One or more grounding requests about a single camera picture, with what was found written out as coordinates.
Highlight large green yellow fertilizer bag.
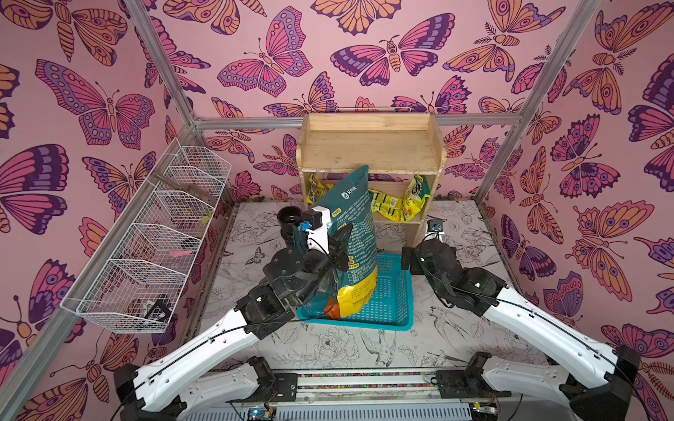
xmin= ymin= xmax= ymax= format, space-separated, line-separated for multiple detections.
xmin=303 ymin=165 xmax=378 ymax=319

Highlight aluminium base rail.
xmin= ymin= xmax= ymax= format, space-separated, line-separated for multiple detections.
xmin=152 ymin=367 xmax=601 ymax=421

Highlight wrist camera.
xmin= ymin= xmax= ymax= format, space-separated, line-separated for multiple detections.
xmin=298 ymin=206 xmax=332 ymax=254
xmin=427 ymin=219 xmax=443 ymax=235

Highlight aluminium frame post left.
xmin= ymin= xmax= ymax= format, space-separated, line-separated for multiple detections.
xmin=126 ymin=1 xmax=233 ymax=206

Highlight aluminium frame post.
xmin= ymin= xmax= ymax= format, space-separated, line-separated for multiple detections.
xmin=126 ymin=1 xmax=233 ymax=206
xmin=473 ymin=0 xmax=601 ymax=203

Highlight black plastic flower pots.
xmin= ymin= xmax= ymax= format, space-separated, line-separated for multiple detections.
xmin=277 ymin=205 xmax=307 ymax=251

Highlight teal plastic basket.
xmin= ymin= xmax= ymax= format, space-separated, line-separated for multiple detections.
xmin=298 ymin=253 xmax=414 ymax=332

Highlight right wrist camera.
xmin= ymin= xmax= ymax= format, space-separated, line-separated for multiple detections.
xmin=427 ymin=219 xmax=443 ymax=235

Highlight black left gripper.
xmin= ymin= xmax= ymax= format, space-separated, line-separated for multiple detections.
xmin=291 ymin=222 xmax=350 ymax=310

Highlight yellow flower packet right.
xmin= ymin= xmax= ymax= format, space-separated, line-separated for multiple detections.
xmin=401 ymin=175 xmax=430 ymax=222

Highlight wooden two-tier shelf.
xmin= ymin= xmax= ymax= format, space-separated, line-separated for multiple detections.
xmin=296 ymin=112 xmax=448 ymax=248

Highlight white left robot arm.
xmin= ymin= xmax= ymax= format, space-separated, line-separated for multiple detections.
xmin=113 ymin=224 xmax=353 ymax=420

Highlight yellow fertilizer packet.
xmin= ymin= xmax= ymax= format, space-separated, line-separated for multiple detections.
xmin=305 ymin=174 xmax=332 ymax=205

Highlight yellow green packet middle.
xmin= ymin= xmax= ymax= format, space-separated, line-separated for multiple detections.
xmin=369 ymin=189 xmax=404 ymax=223

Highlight white wire wall basket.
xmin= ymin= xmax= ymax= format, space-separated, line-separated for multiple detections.
xmin=61 ymin=140 xmax=232 ymax=333

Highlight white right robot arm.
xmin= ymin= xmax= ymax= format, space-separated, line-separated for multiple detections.
xmin=401 ymin=238 xmax=641 ymax=420

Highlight aluminium frame post right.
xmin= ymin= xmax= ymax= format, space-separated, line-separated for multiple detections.
xmin=473 ymin=0 xmax=601 ymax=203

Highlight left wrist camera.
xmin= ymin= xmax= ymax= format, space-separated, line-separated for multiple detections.
xmin=298 ymin=206 xmax=332 ymax=254

